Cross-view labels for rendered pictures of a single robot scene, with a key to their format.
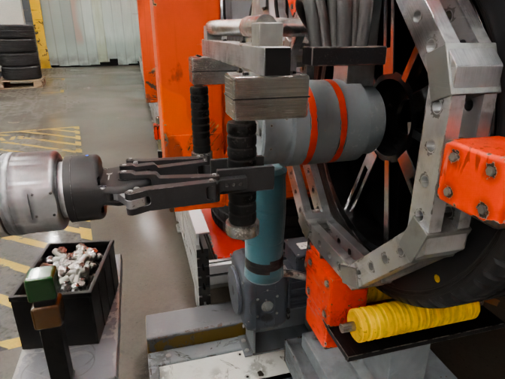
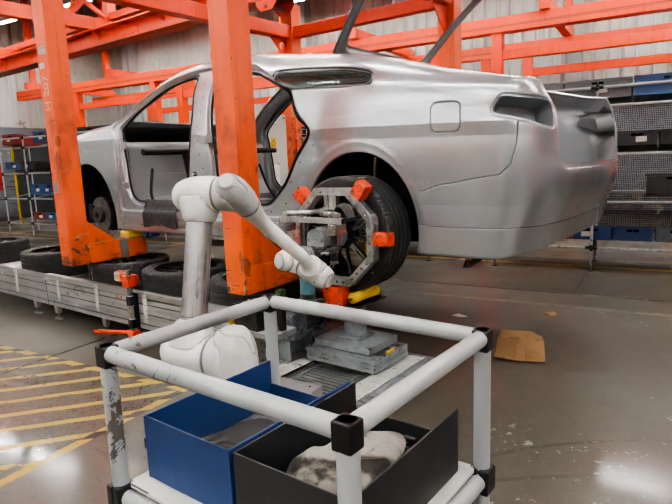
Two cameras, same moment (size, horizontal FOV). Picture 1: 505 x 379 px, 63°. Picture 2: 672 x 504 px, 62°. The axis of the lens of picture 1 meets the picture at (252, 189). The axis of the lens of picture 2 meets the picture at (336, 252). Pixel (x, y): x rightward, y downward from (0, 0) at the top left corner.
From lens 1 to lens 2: 2.46 m
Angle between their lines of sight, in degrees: 38
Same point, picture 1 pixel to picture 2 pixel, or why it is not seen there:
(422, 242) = (372, 257)
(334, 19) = (348, 211)
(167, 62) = (244, 226)
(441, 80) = (369, 221)
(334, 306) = (342, 298)
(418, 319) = (367, 293)
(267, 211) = not seen: hidden behind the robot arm
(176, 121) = (248, 251)
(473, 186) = (381, 240)
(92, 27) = not seen: outside the picture
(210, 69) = (289, 225)
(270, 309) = (302, 327)
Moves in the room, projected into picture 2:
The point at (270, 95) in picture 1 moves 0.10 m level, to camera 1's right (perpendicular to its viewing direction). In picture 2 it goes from (340, 228) to (355, 226)
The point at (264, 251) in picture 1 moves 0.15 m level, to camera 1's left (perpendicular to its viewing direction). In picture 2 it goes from (311, 289) to (289, 293)
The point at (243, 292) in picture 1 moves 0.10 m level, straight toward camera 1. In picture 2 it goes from (291, 321) to (301, 325)
